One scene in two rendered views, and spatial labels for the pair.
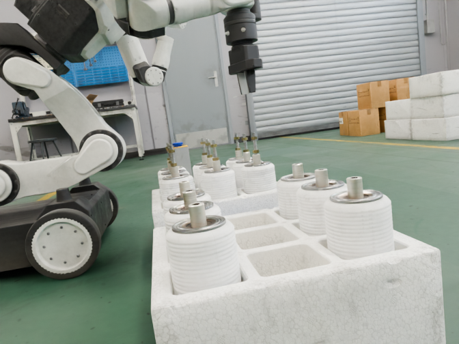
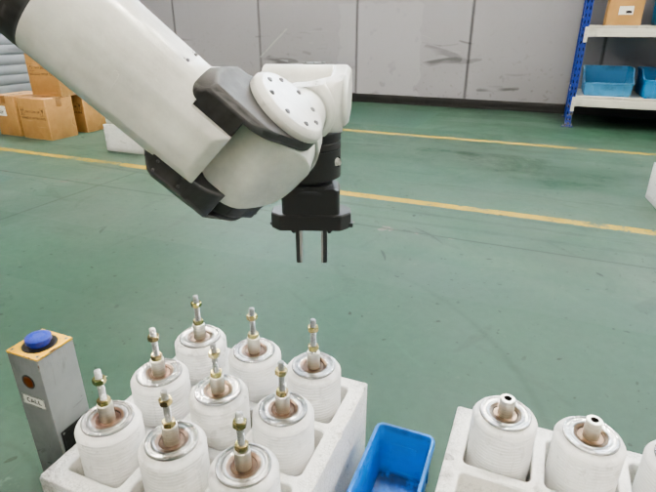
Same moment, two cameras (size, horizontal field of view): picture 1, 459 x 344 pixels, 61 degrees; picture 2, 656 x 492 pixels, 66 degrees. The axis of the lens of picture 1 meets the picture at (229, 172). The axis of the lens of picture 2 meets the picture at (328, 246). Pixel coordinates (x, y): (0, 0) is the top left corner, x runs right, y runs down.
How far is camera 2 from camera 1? 0.96 m
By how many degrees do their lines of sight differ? 57
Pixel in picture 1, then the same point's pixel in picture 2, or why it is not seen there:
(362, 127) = (52, 127)
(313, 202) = (615, 469)
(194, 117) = not seen: outside the picture
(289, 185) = (525, 438)
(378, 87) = not seen: hidden behind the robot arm
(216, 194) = (305, 453)
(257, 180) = (333, 395)
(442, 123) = not seen: hidden behind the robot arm
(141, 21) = (263, 190)
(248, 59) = (344, 215)
